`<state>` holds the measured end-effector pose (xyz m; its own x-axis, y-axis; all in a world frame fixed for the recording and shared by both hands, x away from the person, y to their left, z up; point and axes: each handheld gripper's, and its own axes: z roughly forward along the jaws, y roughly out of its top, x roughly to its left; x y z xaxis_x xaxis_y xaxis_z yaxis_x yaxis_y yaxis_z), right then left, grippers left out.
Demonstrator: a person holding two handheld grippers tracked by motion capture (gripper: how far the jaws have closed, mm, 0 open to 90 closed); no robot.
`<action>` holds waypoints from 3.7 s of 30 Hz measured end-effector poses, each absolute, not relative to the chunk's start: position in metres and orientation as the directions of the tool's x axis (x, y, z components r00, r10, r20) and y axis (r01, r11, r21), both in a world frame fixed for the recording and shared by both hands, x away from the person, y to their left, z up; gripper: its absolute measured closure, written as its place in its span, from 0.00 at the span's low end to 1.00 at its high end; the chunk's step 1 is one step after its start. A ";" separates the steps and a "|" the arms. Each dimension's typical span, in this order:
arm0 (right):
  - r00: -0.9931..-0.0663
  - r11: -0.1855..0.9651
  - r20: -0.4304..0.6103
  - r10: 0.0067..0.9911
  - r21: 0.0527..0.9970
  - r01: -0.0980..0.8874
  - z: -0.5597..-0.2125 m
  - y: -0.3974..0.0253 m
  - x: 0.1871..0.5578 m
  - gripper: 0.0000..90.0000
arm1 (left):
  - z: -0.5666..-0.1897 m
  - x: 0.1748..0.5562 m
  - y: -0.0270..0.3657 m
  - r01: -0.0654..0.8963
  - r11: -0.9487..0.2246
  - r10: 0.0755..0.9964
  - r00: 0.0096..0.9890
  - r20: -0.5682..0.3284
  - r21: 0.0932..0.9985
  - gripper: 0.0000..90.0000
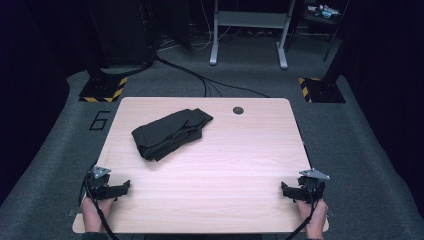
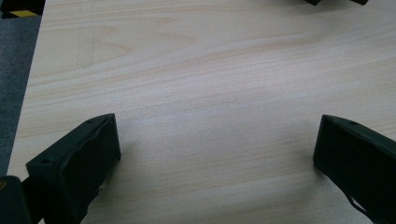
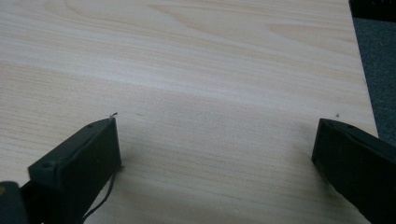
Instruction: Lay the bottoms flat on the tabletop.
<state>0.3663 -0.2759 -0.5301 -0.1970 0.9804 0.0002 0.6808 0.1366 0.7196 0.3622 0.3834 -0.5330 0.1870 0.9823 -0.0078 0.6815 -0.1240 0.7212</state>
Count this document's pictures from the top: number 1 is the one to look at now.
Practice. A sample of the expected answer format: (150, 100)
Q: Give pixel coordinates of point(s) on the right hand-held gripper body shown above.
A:
(311, 188)

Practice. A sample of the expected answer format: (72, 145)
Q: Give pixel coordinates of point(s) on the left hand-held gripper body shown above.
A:
(99, 183)

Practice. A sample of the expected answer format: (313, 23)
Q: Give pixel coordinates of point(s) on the black pleated skirt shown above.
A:
(170, 133)

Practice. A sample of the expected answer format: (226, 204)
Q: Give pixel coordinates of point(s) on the person's right hand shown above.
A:
(316, 216)

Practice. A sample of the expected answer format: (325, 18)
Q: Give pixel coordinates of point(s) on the person's left hand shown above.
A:
(91, 213)

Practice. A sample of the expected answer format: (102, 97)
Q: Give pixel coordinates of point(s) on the black stand with striped base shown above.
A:
(101, 88)
(323, 90)

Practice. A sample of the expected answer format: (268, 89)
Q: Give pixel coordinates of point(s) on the black cabinet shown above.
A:
(121, 30)

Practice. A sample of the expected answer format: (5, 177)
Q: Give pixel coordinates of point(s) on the dark shelf with clutter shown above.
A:
(321, 13)

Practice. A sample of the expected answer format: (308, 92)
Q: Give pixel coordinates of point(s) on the grey metal desk frame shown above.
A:
(250, 20)

